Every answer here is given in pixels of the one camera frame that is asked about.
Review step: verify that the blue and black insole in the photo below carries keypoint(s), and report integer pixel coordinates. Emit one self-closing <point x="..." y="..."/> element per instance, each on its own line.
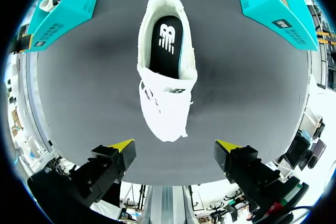
<point x="165" y="51"/>

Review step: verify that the teal box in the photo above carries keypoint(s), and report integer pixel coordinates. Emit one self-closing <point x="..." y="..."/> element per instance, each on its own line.
<point x="68" y="11"/>
<point x="265" y="9"/>

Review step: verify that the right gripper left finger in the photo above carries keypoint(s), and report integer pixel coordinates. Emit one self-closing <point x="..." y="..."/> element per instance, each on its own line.
<point x="105" y="166"/>

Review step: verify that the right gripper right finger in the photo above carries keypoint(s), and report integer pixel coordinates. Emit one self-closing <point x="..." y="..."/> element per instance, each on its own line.
<point x="244" y="167"/>

